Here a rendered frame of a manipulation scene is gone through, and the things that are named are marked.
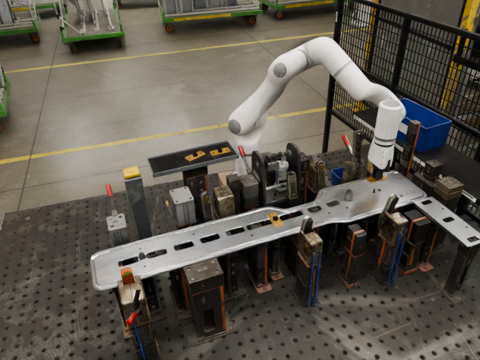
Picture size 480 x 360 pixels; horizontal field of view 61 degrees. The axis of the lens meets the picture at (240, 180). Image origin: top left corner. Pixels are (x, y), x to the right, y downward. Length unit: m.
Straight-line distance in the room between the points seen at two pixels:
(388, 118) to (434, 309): 0.77
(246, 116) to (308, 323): 0.92
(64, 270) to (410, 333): 1.48
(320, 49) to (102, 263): 1.13
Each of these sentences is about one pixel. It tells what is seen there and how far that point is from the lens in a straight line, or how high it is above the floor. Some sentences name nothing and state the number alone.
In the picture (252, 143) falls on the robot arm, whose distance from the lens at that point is 2.02.
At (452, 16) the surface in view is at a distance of 3.68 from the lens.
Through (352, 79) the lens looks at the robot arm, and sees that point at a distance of 1.63.
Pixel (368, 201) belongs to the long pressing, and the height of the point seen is 1.00.
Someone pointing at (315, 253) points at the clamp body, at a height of 0.99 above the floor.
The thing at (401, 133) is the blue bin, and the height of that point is 1.07.
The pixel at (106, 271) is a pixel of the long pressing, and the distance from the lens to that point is 1.53.
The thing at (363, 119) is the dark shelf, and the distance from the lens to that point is 2.37.
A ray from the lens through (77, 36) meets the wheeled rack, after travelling 7.46.
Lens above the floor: 2.06
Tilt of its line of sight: 35 degrees down
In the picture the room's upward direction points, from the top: 2 degrees counter-clockwise
